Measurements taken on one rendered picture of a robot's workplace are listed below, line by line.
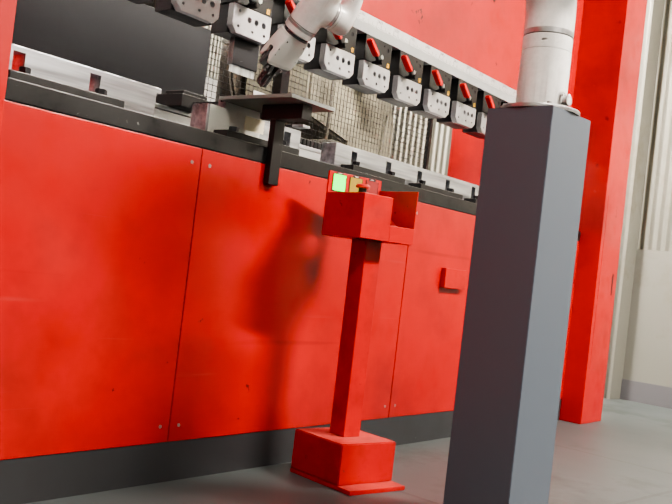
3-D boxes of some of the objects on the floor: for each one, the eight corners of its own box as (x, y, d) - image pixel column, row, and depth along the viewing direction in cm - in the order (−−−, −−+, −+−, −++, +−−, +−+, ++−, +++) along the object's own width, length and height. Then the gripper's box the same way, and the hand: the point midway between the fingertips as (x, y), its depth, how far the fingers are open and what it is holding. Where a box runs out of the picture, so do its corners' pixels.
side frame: (581, 424, 400) (636, -76, 405) (422, 391, 452) (472, -52, 457) (601, 421, 420) (654, -56, 425) (446, 389, 472) (495, -35, 477)
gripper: (287, 30, 227) (248, 86, 234) (323, 46, 239) (284, 99, 246) (273, 14, 231) (234, 69, 238) (309, 30, 243) (271, 82, 250)
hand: (264, 78), depth 241 cm, fingers closed
